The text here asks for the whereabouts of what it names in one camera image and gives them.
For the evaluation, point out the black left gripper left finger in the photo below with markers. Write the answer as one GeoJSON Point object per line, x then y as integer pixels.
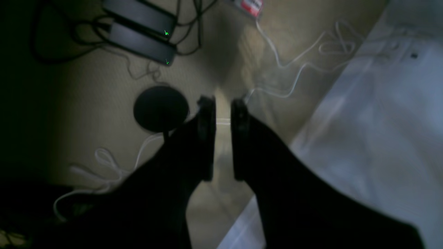
{"type": "Point", "coordinates": [148, 210]}

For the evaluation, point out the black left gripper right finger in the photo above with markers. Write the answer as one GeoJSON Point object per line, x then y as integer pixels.
{"type": "Point", "coordinates": [299, 210]}

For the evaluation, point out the black round floor base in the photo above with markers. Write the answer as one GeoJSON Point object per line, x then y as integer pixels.
{"type": "Point", "coordinates": [160, 109]}

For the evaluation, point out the black power adapter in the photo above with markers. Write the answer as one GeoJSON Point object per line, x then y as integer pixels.
{"type": "Point", "coordinates": [141, 44]}
{"type": "Point", "coordinates": [141, 15]}

